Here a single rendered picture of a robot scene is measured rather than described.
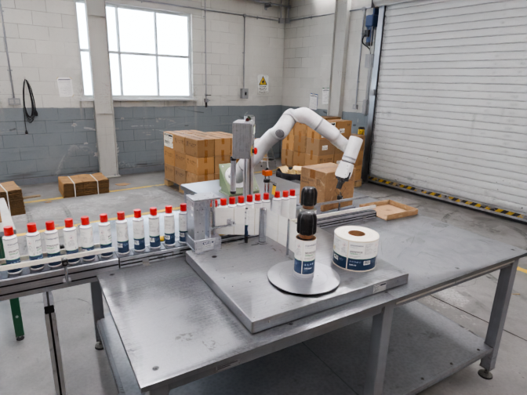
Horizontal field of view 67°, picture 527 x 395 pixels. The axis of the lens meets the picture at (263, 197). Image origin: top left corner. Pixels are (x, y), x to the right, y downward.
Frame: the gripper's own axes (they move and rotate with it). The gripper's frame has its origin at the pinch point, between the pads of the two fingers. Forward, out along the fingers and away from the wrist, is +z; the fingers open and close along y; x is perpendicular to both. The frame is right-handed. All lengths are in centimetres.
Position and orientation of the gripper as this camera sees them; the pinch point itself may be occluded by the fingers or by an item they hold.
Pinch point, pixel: (339, 185)
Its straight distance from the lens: 252.4
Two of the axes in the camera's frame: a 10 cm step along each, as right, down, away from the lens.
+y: 5.1, 2.6, -8.2
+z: -3.2, 9.4, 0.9
